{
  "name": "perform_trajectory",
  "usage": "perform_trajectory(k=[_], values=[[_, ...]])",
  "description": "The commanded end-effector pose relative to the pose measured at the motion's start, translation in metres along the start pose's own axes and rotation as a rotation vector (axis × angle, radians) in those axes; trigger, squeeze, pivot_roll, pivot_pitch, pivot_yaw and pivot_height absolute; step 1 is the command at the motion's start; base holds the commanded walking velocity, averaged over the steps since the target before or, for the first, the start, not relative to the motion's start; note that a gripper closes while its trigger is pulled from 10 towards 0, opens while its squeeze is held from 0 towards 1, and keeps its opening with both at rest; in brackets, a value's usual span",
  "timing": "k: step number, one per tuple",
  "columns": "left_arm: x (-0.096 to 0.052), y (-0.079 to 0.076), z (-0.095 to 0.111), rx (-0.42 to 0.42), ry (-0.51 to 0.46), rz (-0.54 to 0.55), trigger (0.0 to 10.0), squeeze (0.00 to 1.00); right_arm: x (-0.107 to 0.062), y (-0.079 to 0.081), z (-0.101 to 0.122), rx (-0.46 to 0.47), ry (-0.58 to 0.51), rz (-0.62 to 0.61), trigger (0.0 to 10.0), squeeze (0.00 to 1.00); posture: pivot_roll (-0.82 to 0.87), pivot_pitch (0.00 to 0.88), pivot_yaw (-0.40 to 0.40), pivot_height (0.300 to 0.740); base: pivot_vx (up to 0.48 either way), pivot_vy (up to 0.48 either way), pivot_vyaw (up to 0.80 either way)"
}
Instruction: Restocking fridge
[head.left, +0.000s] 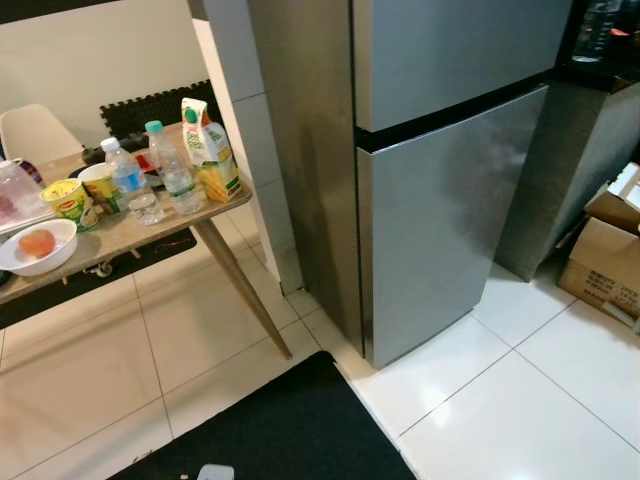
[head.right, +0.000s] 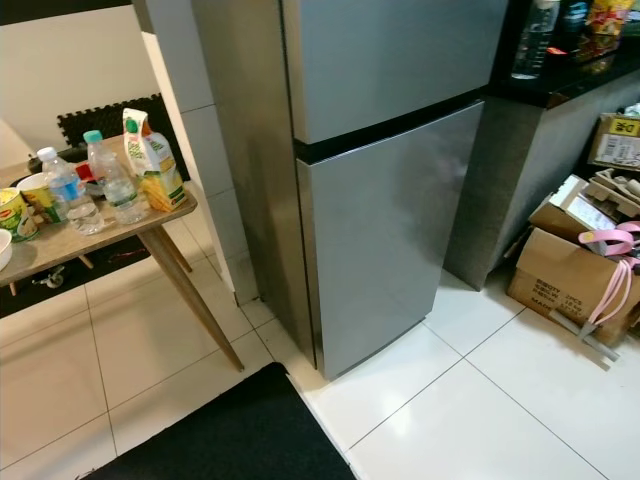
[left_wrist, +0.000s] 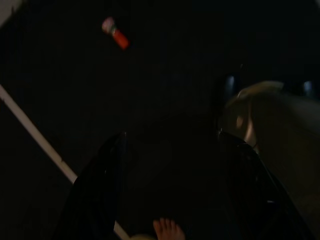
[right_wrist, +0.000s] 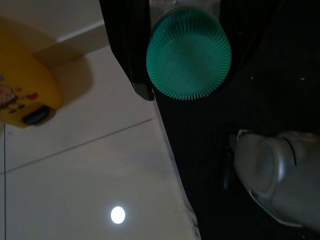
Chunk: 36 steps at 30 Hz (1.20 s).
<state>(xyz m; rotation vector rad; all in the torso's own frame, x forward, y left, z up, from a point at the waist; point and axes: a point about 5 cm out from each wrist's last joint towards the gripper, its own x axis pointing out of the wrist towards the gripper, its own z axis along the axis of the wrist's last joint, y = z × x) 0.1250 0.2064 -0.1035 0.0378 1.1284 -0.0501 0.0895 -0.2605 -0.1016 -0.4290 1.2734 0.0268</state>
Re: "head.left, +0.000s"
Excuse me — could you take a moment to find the blue-label water bottle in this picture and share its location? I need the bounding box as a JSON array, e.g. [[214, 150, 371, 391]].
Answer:
[[99, 137, 167, 227]]

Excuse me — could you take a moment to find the white bowl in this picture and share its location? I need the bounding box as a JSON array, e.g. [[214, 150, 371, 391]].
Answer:
[[0, 219, 79, 278]]

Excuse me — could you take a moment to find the white yellow juice carton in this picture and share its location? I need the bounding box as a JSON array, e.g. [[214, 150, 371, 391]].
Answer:
[[181, 96, 242, 203]]

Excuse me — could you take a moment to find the white green noodle cup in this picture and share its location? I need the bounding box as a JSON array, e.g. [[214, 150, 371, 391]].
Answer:
[[77, 162, 128, 215]]

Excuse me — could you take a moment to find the clear plastic container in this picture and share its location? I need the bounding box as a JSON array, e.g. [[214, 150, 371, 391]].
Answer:
[[0, 158, 48, 229]]

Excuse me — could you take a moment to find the silver fridge body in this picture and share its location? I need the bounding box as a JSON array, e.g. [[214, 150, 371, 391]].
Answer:
[[247, 0, 576, 369]]

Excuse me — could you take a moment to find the brown cardboard box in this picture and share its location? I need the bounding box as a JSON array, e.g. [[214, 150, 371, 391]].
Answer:
[[557, 190, 640, 321]]

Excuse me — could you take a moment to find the white product box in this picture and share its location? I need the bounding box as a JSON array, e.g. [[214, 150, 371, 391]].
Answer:
[[607, 160, 640, 211]]

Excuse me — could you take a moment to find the light wooden table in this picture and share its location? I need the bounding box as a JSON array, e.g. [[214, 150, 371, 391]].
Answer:
[[0, 122, 294, 361]]

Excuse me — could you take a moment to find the yellow noodle cup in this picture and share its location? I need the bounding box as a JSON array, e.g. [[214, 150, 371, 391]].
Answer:
[[39, 178, 98, 233]]

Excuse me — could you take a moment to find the clear sports water bottle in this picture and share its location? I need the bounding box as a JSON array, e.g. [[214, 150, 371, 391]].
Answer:
[[573, 0, 623, 64]]

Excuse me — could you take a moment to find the black foam puzzle mat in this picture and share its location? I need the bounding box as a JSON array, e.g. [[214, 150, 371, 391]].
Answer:
[[98, 79, 225, 144]]

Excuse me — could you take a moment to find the white chair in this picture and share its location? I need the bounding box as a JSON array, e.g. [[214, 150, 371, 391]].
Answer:
[[0, 103, 85, 169]]

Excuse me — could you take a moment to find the black-topped kitchen counter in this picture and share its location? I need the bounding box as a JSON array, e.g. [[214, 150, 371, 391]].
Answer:
[[495, 0, 640, 283]]

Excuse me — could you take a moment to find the orange fruit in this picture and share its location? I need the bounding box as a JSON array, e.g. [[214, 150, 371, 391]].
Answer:
[[18, 229, 57, 260]]

